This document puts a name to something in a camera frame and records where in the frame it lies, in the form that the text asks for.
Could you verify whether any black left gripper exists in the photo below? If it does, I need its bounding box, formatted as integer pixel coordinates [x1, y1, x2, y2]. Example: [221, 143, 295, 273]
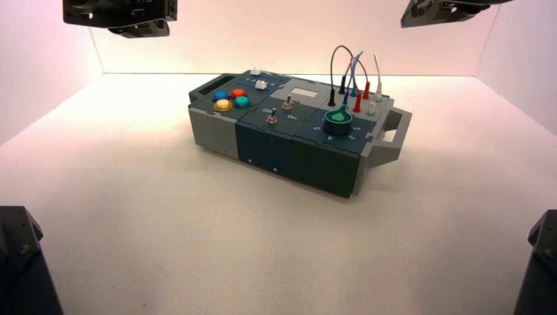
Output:
[62, 0, 179, 39]

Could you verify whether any black banana plug wire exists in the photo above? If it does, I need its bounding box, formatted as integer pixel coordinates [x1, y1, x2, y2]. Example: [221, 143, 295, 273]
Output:
[329, 45, 354, 108]

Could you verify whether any white banana plug wire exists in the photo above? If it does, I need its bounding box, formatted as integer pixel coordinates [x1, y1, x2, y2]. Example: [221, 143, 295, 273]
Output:
[367, 52, 385, 117]

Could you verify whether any red banana plug wire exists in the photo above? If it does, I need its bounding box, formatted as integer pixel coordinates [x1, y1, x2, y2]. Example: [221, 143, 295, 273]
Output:
[346, 58, 372, 114]

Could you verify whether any green rotary knob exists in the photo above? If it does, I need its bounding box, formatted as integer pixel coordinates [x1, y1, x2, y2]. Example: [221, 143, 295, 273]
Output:
[323, 108, 354, 136]

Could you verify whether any blue banana plug wire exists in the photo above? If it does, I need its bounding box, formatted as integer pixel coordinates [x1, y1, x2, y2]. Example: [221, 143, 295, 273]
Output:
[344, 51, 365, 105]

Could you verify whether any grey and teal task box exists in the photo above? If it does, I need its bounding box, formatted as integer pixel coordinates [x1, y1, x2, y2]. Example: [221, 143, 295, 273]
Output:
[188, 68, 412, 199]

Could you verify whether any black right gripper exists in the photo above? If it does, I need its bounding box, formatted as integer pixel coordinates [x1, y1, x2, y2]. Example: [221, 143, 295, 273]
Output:
[400, 0, 514, 28]

